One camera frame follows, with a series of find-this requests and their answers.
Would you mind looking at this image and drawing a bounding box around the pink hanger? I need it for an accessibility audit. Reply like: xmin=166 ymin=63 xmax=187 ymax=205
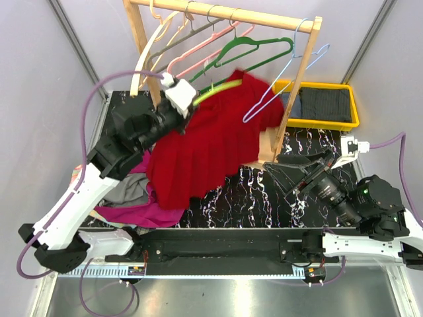
xmin=165 ymin=22 xmax=241 ymax=78

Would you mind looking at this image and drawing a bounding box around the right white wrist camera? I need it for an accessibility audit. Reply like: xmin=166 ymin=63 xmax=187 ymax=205
xmin=331 ymin=135 xmax=370 ymax=170

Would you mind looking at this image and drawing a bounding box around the green hanger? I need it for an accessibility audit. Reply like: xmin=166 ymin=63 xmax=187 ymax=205
xmin=188 ymin=36 xmax=294 ymax=83

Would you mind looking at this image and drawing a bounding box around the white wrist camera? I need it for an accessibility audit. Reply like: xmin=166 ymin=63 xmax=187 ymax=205
xmin=161 ymin=72 xmax=197 ymax=114
xmin=331 ymin=135 xmax=370 ymax=170

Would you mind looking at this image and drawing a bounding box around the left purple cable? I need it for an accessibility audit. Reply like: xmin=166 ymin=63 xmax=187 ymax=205
xmin=16 ymin=71 xmax=166 ymax=316

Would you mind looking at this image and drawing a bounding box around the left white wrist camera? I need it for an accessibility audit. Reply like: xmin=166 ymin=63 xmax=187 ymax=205
xmin=161 ymin=72 xmax=197 ymax=114

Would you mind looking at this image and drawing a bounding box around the red skirt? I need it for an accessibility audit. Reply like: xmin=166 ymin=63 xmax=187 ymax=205
xmin=147 ymin=70 xmax=284 ymax=209

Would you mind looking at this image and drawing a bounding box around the navy plaid skirt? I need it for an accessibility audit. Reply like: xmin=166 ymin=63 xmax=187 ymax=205
xmin=124 ymin=225 xmax=155 ymax=236

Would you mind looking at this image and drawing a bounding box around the grey garment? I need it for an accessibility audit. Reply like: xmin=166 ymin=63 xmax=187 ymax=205
xmin=102 ymin=173 xmax=149 ymax=207

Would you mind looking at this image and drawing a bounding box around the dark striped folded cloth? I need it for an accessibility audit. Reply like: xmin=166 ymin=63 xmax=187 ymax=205
xmin=299 ymin=88 xmax=352 ymax=123

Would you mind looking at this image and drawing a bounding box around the light blue wire hanger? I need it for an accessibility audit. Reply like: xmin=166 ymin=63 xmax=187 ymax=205
xmin=242 ymin=18 xmax=331 ymax=123

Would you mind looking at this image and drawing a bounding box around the yellow plastic bin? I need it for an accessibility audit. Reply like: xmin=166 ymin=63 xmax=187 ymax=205
xmin=287 ymin=81 xmax=360 ymax=131

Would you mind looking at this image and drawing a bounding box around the blue-grey folded cloth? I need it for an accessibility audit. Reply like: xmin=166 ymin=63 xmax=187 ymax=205
xmin=281 ymin=92 xmax=301 ymax=119

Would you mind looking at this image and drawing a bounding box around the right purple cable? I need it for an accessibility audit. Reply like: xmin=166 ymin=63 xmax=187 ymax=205
xmin=369 ymin=131 xmax=423 ymax=229

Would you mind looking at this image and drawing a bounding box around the magenta skirt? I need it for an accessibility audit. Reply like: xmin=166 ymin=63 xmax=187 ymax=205
xmin=90 ymin=151 xmax=184 ymax=229

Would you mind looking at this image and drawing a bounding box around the yellow-green hanger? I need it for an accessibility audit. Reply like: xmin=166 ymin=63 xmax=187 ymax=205
xmin=192 ymin=79 xmax=242 ymax=107

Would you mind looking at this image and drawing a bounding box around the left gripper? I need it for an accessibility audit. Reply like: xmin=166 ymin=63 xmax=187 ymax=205
xmin=136 ymin=90 xmax=200 ymax=153

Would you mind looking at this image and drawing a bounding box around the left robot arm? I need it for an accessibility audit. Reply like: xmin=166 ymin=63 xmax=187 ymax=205
xmin=19 ymin=95 xmax=193 ymax=273

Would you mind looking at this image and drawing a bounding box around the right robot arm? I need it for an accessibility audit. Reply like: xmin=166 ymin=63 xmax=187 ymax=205
xmin=263 ymin=151 xmax=422 ymax=270

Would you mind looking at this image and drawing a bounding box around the wooden clothes rack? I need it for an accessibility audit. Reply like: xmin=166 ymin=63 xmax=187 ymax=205
xmin=123 ymin=0 xmax=323 ymax=161

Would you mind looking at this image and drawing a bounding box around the purple cable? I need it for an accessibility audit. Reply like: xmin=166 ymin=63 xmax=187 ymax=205
xmin=369 ymin=131 xmax=423 ymax=229
xmin=16 ymin=71 xmax=166 ymax=316

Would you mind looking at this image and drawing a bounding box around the floral pastel garment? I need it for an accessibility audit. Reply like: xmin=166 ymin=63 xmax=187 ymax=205
xmin=70 ymin=164 xmax=83 ymax=184

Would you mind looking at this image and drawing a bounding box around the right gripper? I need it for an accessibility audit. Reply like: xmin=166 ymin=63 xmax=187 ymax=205
xmin=260 ymin=147 xmax=360 ymax=225

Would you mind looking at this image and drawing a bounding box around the grey hanger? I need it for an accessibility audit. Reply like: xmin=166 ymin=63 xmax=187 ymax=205
xmin=147 ymin=18 xmax=223 ymax=71

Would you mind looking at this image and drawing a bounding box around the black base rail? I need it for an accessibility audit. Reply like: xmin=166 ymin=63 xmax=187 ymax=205
xmin=106 ymin=229 xmax=339 ymax=279

